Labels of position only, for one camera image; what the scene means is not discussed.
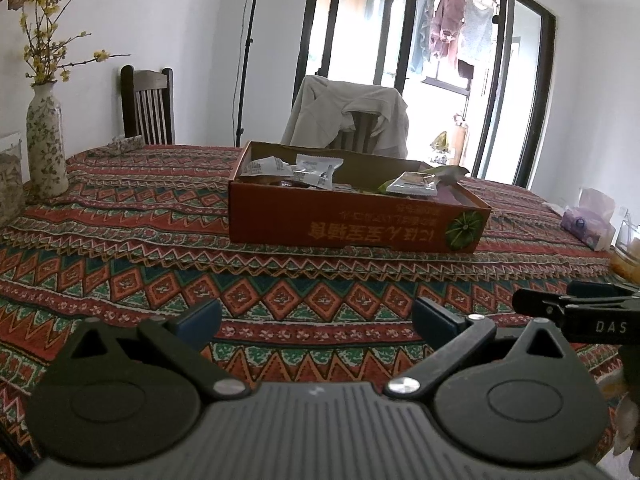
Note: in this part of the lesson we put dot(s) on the floral fabric pouch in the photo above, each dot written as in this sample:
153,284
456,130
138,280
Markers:
126,144

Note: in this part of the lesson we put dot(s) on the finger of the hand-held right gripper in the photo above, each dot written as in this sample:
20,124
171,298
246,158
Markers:
595,288
535,302

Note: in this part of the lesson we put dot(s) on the glass jar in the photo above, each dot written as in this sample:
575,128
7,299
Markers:
627,255

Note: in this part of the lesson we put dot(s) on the hanging blue denim garment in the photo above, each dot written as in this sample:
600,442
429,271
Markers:
422,25

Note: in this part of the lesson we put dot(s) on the orange cardboard box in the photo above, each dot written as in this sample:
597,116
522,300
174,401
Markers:
350,220

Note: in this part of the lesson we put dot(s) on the wooden balcony stand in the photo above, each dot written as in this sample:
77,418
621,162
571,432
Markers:
461,140

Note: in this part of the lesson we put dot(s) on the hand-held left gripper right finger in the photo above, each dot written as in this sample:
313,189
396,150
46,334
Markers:
437,322

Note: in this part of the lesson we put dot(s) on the hanging dark cloth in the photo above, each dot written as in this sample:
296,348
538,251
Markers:
465,70

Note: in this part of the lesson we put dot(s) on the round studio light on stand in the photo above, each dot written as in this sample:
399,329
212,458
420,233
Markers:
248,35

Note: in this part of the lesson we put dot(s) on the clear packet with orange snack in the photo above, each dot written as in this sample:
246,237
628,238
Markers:
412,184

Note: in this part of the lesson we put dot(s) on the crumpled white snack packet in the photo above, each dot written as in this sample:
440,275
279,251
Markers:
262,167

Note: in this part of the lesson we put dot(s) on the patterned woven tablecloth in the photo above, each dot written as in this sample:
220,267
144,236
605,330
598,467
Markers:
150,240

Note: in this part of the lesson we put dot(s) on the purple tissue pack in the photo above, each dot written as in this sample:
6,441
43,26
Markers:
587,220

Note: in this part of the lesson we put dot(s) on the white textured container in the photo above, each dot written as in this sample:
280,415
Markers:
10,190

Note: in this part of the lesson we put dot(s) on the hanging maroon shirt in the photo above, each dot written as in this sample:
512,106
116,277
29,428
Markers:
447,20

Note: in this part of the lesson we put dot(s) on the yellow flower branches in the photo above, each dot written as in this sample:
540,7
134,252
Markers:
45,45

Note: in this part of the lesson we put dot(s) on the yellow balcony item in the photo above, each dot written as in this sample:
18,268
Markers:
440,142

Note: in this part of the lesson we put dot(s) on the jacket-draped wooden chair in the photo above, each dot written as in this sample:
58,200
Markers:
362,132

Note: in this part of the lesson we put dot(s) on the white snack packet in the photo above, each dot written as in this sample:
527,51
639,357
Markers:
262,167
317,170

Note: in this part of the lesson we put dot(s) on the beige jacket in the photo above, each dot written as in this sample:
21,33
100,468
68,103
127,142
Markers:
320,115

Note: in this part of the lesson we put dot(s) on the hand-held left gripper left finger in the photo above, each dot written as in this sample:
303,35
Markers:
197,325

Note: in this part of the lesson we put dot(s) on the black-framed sliding glass door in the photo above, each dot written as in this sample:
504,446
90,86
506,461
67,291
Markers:
537,85

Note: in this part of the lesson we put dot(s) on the clear snack packet in box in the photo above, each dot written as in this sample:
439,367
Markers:
445,175

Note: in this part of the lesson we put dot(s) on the hanging grey shirt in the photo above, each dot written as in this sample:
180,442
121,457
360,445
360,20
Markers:
477,30

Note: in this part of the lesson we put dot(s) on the floral ceramic vase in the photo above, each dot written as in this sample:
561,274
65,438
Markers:
46,145

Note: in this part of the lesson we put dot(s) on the dark wooden chair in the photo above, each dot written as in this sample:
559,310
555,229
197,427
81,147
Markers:
147,110

